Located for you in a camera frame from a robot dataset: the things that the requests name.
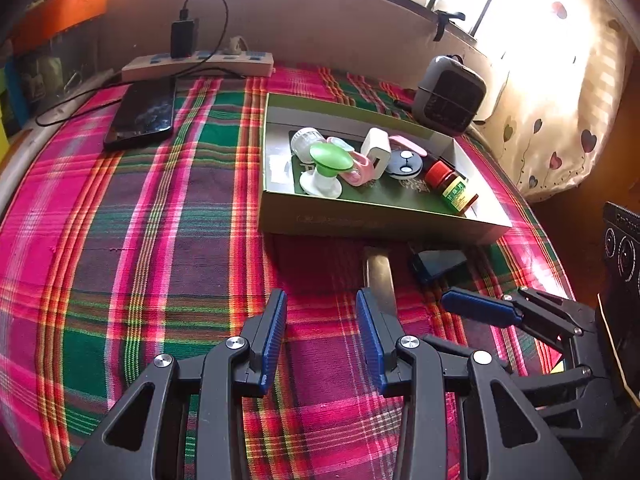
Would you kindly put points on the blue transparent plastic case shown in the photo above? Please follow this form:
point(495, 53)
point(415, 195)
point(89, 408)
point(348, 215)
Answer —
point(437, 262)

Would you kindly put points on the plaid blanket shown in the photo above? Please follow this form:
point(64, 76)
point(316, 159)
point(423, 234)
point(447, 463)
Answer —
point(150, 235)

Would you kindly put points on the black round device white buttons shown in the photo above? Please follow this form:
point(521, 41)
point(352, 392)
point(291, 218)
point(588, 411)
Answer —
point(406, 165)

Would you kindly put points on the white power strip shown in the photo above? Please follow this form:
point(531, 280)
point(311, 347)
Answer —
point(200, 66)

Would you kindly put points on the pink oblong case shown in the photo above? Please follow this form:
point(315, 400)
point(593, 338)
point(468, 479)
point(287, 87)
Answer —
point(407, 143)

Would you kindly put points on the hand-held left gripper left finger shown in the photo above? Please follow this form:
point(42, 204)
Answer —
point(272, 340)

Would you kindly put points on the brown bottle with red cap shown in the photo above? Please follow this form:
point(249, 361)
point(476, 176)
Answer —
point(450, 185)

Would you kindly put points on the black charger plug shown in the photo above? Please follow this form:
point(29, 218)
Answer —
point(183, 37)

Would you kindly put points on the heart-patterned curtain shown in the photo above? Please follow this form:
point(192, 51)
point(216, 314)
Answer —
point(560, 110)

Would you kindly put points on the white charger adapter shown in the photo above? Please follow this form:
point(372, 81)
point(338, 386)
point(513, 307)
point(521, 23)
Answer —
point(375, 152)

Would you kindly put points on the clear plastic bottle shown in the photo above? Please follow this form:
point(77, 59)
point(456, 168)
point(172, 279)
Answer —
point(305, 141)

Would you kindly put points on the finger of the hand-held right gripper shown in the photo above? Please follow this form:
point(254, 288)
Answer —
point(565, 382)
point(475, 304)

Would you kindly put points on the metal bar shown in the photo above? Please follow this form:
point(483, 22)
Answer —
point(380, 275)

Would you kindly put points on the green mushroom-shaped holder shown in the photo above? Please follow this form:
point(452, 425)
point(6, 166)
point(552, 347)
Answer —
point(327, 157)

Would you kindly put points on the green cardboard box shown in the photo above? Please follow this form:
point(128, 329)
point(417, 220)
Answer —
point(380, 220)

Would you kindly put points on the grey small heater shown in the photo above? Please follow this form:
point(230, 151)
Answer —
point(450, 92)

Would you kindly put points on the black smartphone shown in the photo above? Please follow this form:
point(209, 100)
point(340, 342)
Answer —
point(142, 112)

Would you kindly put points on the orange plastic bin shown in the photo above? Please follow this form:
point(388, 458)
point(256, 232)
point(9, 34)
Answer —
point(60, 10)

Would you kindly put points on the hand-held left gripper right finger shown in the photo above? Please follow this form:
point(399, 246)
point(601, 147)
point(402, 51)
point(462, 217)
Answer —
point(370, 345)

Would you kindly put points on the white plug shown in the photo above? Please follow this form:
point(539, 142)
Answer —
point(235, 45)

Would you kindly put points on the pink plastic clip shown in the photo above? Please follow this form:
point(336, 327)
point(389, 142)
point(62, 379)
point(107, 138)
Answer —
point(359, 170)

